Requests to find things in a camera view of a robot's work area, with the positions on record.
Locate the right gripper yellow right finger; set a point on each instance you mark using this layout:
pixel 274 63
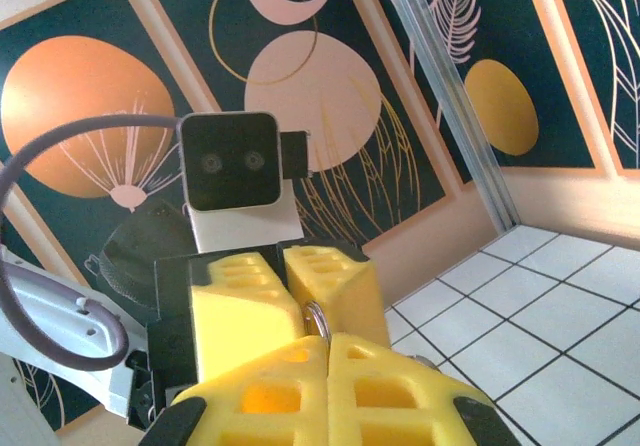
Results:
pixel 400 401

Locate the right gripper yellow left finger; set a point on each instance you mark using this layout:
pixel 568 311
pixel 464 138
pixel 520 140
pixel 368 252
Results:
pixel 260 401

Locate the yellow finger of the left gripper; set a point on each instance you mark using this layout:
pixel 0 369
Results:
pixel 240 316
pixel 350 296

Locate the aluminium frame post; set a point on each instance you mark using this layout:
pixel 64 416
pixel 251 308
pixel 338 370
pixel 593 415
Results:
pixel 450 81

